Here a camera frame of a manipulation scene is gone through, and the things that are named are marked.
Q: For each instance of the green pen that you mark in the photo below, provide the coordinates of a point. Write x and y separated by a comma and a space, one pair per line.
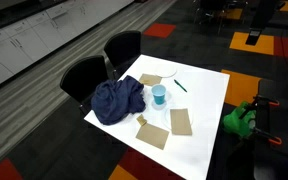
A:
180, 85

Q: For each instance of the light blue cup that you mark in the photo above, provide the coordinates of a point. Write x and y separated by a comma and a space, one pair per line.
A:
158, 95

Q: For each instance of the white plate under napkin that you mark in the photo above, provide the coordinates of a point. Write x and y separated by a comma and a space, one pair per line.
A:
165, 120

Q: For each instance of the dark background chairs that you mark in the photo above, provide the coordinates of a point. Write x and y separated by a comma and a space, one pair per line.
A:
217, 11

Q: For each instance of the black stand post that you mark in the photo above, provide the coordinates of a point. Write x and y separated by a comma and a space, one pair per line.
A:
260, 20

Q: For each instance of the black mounting plate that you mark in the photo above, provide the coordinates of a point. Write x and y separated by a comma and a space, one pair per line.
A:
284, 116

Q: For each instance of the dark blue cloth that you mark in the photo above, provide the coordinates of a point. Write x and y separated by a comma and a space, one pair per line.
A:
117, 100

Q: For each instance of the small brown paper piece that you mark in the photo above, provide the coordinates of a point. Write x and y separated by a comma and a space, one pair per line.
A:
141, 120

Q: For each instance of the clear plate under cup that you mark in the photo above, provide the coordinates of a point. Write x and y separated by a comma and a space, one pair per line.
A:
155, 106

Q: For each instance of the empty white plate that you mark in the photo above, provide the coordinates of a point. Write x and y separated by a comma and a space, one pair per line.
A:
165, 70

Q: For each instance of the white kitchen cabinets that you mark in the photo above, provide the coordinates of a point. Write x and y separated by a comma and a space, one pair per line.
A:
20, 43

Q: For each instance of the black chair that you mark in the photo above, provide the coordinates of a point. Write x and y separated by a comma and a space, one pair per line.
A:
84, 76
122, 48

